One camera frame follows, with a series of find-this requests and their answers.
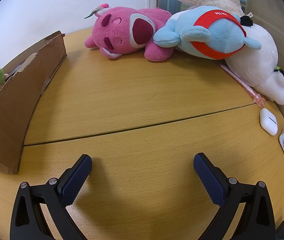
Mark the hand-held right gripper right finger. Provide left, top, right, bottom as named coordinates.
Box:
left=193, top=152, right=275, bottom=240

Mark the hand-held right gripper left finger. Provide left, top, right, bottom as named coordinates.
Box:
left=10, top=154, right=93, bottom=240

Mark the brown cardboard box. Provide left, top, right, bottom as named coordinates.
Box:
left=0, top=31, right=67, bottom=175

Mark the wooden desktop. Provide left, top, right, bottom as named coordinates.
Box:
left=0, top=27, right=284, bottom=240

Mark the white earbuds case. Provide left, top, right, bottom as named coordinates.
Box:
left=259, top=108, right=278, bottom=136

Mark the pink transparent pen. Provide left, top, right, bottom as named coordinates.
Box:
left=216, top=61, right=266, bottom=109

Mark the white plush with black patches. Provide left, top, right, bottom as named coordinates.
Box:
left=224, top=15, right=284, bottom=105

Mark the blue plush with red band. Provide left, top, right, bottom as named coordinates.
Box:
left=153, top=6, right=262, bottom=60

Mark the pink bear plush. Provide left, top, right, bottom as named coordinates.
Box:
left=84, top=3, right=176, bottom=62

